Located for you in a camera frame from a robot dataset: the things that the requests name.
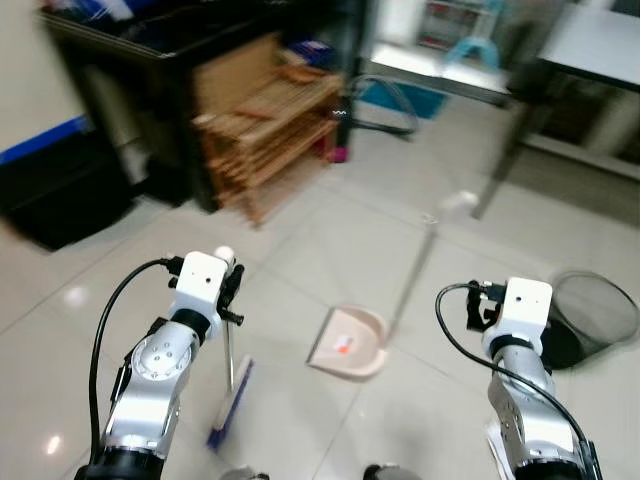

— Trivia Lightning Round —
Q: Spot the blue floor mat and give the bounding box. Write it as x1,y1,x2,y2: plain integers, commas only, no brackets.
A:
358,79,448,120

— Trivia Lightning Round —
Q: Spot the black looped hose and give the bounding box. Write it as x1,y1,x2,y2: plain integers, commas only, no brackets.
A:
344,73,422,138

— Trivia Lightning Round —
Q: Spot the blue bristle broom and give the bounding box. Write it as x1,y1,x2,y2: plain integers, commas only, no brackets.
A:
206,245,257,453

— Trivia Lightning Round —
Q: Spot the grey top table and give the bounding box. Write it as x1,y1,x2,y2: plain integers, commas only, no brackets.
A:
470,4,640,222

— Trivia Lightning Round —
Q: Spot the light blue plastic stool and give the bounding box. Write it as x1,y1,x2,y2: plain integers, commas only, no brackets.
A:
444,34,502,72

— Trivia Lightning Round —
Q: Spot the brown wooden slatted rack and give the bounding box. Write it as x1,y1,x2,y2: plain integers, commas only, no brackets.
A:
191,33,347,227

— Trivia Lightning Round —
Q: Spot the black mesh waste basket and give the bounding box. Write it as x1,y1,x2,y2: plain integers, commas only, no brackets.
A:
540,269,640,372

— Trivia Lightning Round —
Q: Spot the black desk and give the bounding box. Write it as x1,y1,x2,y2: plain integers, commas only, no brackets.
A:
40,0,373,213

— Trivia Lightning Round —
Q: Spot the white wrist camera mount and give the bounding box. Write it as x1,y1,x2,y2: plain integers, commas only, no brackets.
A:
496,277,554,347
170,251,237,321

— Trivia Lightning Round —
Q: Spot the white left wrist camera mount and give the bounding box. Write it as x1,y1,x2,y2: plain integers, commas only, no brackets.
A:
170,251,237,321

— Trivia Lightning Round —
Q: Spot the black low box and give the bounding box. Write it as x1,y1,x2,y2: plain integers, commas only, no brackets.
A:
0,128,138,252

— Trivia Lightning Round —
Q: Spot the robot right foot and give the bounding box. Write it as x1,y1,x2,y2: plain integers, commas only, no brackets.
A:
364,462,409,480

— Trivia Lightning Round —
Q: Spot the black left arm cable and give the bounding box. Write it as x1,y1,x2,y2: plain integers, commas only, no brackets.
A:
88,257,187,463

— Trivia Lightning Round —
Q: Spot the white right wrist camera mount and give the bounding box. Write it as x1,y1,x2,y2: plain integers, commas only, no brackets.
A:
496,277,554,347

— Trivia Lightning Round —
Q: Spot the pink long-handled dustpan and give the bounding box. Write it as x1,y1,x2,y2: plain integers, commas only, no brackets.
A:
304,189,482,380

